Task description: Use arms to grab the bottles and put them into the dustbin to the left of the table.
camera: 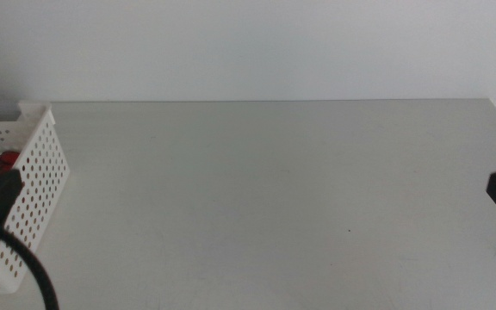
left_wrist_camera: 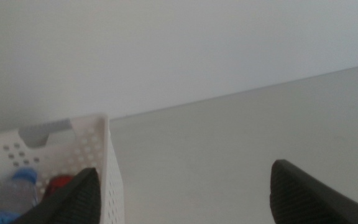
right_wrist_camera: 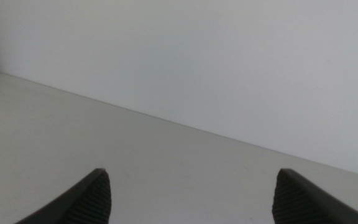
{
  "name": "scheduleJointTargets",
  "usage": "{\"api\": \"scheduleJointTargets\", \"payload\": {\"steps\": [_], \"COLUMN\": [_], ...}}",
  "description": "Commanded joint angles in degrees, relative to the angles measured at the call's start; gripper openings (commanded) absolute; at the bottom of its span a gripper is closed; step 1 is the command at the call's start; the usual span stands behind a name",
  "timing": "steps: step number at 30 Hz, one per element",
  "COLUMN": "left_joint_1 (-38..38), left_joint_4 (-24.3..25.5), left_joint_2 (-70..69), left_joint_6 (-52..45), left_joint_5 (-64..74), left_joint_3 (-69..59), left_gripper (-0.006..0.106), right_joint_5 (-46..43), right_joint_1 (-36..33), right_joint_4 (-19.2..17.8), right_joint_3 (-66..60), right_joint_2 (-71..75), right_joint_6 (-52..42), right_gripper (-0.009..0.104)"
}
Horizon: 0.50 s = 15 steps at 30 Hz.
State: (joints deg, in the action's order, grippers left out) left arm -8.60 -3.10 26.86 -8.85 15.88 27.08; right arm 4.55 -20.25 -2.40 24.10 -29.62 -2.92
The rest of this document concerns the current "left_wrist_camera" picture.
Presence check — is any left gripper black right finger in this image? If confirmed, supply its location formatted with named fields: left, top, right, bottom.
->
left=269, top=159, right=358, bottom=224

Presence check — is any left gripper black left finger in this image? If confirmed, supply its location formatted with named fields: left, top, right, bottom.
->
left=11, top=167, right=101, bottom=224

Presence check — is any red drink can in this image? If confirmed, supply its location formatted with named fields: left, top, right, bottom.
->
left=44, top=175, right=74, bottom=200

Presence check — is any clear water bottle blue cap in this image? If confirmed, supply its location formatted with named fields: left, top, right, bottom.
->
left=0, top=167, right=40, bottom=224

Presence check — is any white perforated plastic basket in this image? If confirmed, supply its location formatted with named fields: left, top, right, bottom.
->
left=0, top=113, right=126, bottom=224

